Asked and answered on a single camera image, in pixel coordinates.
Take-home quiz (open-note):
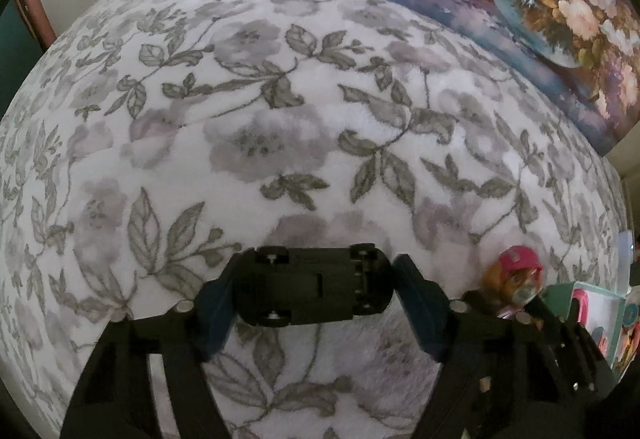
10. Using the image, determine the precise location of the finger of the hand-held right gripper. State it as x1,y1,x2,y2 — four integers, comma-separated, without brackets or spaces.
527,294,618,400

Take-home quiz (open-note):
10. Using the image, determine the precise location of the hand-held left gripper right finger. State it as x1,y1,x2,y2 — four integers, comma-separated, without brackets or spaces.
392,254,581,439

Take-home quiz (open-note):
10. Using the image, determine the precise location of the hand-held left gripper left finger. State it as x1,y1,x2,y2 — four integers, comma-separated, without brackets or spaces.
60,251,251,439

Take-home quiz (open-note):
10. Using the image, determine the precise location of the teal-rimmed white tray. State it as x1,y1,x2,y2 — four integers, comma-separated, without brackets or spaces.
542,281,640,380

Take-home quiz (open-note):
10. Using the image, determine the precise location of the black toy car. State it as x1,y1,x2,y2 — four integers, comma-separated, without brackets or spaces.
235,244,393,327

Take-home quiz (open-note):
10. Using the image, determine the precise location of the toy figure with pink hat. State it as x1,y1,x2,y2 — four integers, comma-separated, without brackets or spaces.
482,245,546,320

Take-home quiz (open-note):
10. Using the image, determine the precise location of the white power strip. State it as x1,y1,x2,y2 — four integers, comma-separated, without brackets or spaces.
617,230,637,292

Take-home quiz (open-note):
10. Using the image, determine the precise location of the grey floral blanket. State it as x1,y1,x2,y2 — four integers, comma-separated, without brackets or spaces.
0,0,631,439

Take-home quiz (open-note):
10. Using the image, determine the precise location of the dark teal furniture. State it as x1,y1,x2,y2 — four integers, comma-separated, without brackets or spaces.
0,2,43,70

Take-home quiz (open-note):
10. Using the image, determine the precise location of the pink bar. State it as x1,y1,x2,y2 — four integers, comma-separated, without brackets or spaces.
17,0,57,51

